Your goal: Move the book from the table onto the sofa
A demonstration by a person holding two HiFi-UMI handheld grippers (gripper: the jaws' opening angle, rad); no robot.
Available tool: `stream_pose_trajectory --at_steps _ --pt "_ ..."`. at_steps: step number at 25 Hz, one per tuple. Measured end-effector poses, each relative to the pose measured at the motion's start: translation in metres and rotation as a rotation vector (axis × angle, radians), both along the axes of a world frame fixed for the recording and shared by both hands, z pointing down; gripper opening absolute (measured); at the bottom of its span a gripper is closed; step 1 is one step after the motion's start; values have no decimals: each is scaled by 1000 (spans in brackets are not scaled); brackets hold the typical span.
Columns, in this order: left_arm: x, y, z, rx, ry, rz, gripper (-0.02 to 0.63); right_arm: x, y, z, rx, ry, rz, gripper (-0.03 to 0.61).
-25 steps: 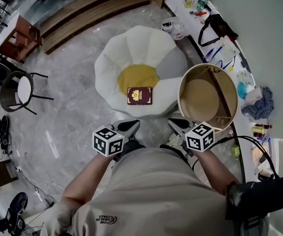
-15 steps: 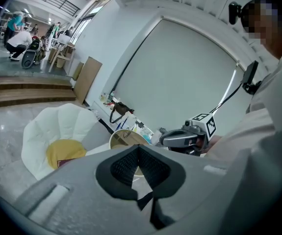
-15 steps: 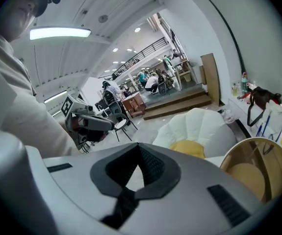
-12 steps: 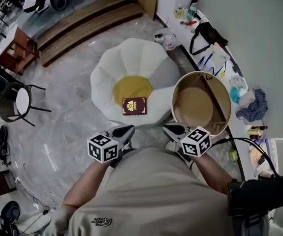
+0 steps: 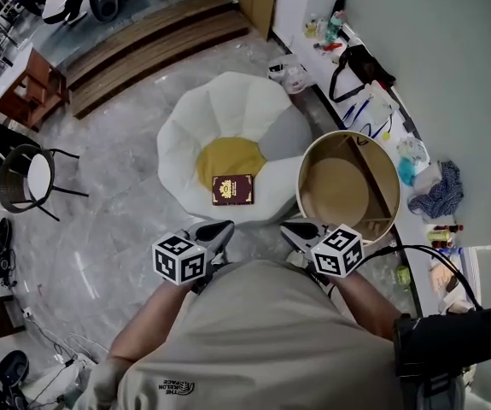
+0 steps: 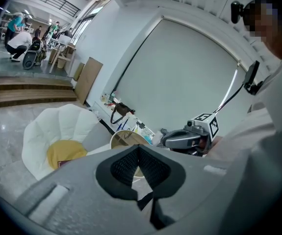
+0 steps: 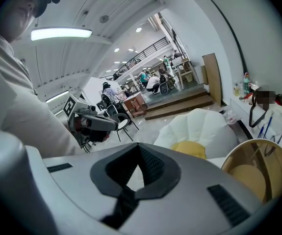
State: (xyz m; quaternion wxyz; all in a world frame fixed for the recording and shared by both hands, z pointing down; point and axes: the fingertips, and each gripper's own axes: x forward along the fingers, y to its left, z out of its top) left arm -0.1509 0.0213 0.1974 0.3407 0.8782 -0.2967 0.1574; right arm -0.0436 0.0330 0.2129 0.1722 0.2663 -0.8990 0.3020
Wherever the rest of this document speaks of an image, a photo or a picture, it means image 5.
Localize black rolling bag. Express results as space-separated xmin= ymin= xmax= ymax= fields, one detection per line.
xmin=87 ymin=0 xmax=120 ymax=23

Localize white bag with blue handles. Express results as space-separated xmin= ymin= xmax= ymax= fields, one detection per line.
xmin=341 ymin=81 xmax=400 ymax=140

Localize black waist pack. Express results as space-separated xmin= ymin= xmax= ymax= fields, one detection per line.
xmin=392 ymin=307 xmax=491 ymax=410

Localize maroon book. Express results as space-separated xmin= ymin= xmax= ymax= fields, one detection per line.
xmin=211 ymin=173 xmax=255 ymax=207

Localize round glass-top side table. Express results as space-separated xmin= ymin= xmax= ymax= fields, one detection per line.
xmin=297 ymin=129 xmax=401 ymax=247

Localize white curved counter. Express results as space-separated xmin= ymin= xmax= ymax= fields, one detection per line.
xmin=300 ymin=19 xmax=485 ymax=315

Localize clear plastic bag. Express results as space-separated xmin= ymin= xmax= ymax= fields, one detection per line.
xmin=268 ymin=53 xmax=310 ymax=96

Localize thick black cable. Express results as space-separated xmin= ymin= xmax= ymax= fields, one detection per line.
xmin=358 ymin=244 xmax=483 ymax=311

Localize blue checked cloth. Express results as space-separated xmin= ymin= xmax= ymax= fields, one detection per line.
xmin=406 ymin=159 xmax=464 ymax=221

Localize person's beige t-shirt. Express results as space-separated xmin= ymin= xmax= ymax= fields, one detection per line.
xmin=73 ymin=258 xmax=404 ymax=410

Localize black equipment bundle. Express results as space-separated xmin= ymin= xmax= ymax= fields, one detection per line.
xmin=0 ymin=215 xmax=18 ymax=290

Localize brown wooden cabinet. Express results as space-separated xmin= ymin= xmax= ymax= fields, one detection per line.
xmin=0 ymin=47 xmax=69 ymax=130

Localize person's left forearm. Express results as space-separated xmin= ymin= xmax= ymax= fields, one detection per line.
xmin=107 ymin=278 xmax=195 ymax=365

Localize person's right forearm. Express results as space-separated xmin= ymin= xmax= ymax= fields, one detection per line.
xmin=332 ymin=269 xmax=404 ymax=341

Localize green drink bottle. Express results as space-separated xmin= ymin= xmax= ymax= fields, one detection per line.
xmin=426 ymin=228 xmax=454 ymax=243

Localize green packet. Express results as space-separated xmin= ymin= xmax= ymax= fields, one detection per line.
xmin=395 ymin=265 xmax=412 ymax=290

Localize brown paper bag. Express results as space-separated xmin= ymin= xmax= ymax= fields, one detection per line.
xmin=429 ymin=262 xmax=459 ymax=292

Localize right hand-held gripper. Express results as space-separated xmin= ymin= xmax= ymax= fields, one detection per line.
xmin=279 ymin=220 xmax=365 ymax=288

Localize egg-shaped white yellow beanbag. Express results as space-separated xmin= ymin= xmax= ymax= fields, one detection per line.
xmin=156 ymin=71 xmax=313 ymax=226

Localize wooden steps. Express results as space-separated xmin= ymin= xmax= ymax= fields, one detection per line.
xmin=63 ymin=0 xmax=253 ymax=120

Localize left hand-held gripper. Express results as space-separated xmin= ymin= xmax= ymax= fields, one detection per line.
xmin=151 ymin=220 xmax=236 ymax=295

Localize black chair with white seat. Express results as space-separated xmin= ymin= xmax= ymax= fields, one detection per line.
xmin=0 ymin=143 xmax=90 ymax=222

